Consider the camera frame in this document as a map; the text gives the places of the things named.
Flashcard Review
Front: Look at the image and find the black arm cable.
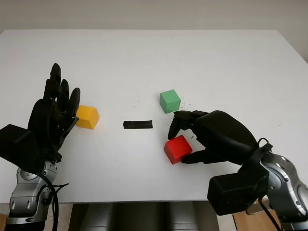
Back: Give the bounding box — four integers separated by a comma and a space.
257, 137, 283, 231
36, 172, 69, 231

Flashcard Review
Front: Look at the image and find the grey robot lower body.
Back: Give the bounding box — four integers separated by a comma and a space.
69, 202, 218, 231

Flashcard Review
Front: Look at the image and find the white table leg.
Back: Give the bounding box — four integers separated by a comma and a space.
216, 213, 238, 231

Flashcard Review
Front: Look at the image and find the red wooden block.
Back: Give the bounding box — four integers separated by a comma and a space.
164, 134, 193, 165

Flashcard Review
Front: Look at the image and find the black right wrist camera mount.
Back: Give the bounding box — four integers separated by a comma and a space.
207, 144, 274, 216

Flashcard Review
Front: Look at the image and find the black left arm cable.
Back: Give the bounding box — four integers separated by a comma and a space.
36, 172, 69, 231

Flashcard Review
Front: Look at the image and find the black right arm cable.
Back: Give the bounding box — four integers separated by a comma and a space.
257, 137, 283, 231

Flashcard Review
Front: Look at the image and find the black tape strip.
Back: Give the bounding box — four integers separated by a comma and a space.
123, 119, 154, 130

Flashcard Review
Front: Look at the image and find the green wooden block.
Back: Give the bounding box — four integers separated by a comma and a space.
159, 89, 181, 114

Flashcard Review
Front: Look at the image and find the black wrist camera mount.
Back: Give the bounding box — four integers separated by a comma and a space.
0, 124, 46, 171
207, 144, 274, 216

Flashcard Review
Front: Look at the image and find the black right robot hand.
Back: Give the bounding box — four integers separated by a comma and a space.
167, 110, 260, 167

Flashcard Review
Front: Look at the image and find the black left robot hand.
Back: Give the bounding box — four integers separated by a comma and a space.
27, 63, 81, 161

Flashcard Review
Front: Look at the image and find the yellow wooden block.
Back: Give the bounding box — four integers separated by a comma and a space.
75, 105, 100, 130

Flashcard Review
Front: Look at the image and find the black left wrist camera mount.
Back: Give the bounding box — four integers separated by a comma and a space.
0, 124, 46, 171

